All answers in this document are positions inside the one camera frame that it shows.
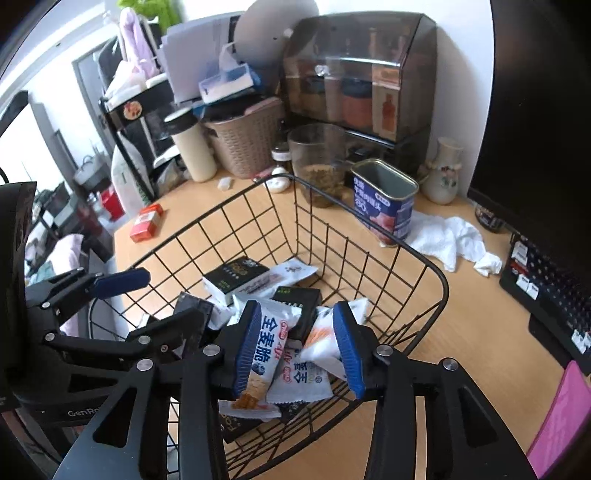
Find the lavender cloth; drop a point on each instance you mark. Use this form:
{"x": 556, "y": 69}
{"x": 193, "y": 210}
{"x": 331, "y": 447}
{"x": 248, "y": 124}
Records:
{"x": 138, "y": 46}

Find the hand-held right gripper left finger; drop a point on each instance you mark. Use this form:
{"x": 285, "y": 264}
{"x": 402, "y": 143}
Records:
{"x": 244, "y": 350}

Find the dark glass jar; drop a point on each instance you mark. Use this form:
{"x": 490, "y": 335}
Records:
{"x": 489, "y": 219}

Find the crumpled white tissue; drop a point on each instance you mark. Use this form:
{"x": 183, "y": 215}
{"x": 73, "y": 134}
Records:
{"x": 443, "y": 240}

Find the white packet red print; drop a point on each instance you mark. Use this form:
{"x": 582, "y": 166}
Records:
{"x": 286, "y": 272}

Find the red cigarette box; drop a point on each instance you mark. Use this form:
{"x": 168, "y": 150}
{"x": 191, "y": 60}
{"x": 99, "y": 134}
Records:
{"x": 147, "y": 224}

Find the black curved monitor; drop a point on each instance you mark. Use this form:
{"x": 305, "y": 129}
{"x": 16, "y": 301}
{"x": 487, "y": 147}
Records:
{"x": 540, "y": 115}

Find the white cracker snack packet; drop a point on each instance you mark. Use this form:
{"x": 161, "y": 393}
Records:
{"x": 272, "y": 341}
{"x": 300, "y": 378}

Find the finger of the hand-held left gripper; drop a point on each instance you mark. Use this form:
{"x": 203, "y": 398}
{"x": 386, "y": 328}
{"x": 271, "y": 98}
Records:
{"x": 175, "y": 330}
{"x": 120, "y": 282}

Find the pink mouse mat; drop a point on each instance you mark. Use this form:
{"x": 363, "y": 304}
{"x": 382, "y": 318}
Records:
{"x": 568, "y": 424}

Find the dark acrylic storage cabinet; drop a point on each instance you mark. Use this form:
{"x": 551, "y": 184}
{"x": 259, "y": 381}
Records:
{"x": 360, "y": 74}

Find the white papers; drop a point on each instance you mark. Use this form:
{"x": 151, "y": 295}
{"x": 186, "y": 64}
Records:
{"x": 194, "y": 60}

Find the white green plastic bag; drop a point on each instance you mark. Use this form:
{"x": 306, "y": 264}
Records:
{"x": 129, "y": 180}

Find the green plush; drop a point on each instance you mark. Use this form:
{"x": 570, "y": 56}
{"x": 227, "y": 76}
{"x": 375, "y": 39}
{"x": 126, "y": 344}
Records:
{"x": 147, "y": 9}

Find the red lighter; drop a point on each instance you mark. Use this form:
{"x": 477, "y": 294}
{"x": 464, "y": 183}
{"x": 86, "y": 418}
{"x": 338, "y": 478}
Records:
{"x": 262, "y": 174}

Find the cream ceramic vase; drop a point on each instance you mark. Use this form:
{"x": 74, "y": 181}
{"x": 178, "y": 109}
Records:
{"x": 443, "y": 175}

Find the blue luncheon meat can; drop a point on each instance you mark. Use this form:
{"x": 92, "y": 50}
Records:
{"x": 383, "y": 203}

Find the blue tissue box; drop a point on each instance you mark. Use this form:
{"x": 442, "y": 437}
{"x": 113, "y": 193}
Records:
{"x": 228, "y": 81}

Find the white mushroom figurine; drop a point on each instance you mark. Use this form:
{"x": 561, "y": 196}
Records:
{"x": 279, "y": 182}

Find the brown wicker basket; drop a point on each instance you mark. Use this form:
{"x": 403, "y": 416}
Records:
{"x": 244, "y": 143}

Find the cream tumbler black lid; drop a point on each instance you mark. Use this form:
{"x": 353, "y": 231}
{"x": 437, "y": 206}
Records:
{"x": 194, "y": 147}

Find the small white cap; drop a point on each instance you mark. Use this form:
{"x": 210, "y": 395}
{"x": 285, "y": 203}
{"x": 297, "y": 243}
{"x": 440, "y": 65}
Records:
{"x": 225, "y": 183}

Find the orange white sauce packet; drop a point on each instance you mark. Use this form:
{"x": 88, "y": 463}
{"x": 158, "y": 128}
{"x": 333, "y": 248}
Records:
{"x": 358, "y": 309}
{"x": 323, "y": 341}

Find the black pocket tissue pack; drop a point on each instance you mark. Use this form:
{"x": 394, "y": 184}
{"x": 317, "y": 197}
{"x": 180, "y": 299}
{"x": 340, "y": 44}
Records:
{"x": 300, "y": 309}
{"x": 235, "y": 272}
{"x": 240, "y": 429}
{"x": 194, "y": 304}

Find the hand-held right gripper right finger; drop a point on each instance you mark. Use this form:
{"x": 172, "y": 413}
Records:
{"x": 348, "y": 350}

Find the black box food picture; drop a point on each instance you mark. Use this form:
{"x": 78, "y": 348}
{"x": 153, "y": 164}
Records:
{"x": 138, "y": 108}

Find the clear glass jar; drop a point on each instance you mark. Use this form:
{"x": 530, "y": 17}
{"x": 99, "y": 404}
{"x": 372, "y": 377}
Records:
{"x": 318, "y": 161}

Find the black keyboard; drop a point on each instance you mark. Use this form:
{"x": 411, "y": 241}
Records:
{"x": 545, "y": 295}

